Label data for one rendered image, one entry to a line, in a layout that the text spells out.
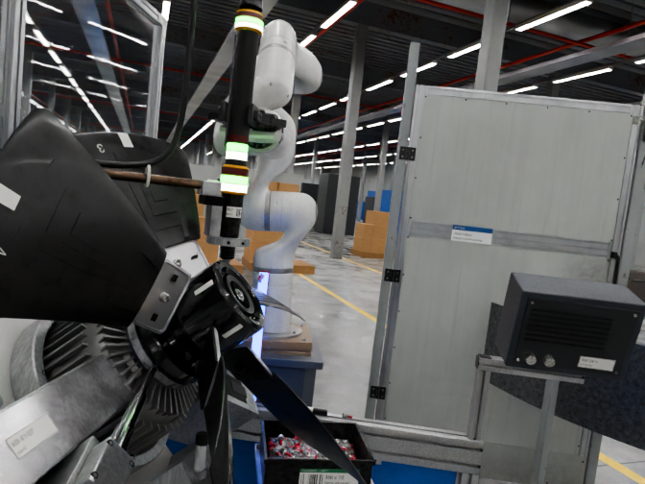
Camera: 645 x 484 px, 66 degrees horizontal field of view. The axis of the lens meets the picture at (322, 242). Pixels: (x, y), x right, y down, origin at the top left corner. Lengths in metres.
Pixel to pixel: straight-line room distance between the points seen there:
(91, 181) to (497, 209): 2.28
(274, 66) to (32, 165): 0.72
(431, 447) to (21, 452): 0.93
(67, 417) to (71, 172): 0.26
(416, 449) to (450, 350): 1.50
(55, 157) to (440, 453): 1.03
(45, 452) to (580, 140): 2.60
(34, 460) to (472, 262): 2.33
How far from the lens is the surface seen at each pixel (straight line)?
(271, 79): 1.16
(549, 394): 2.47
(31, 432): 0.59
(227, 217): 0.81
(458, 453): 1.30
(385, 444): 1.27
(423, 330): 2.69
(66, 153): 0.60
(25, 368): 0.76
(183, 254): 0.80
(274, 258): 1.45
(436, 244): 2.62
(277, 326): 1.48
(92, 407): 0.66
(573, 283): 1.27
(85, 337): 0.76
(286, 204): 1.44
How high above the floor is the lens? 1.37
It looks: 5 degrees down
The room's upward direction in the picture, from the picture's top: 6 degrees clockwise
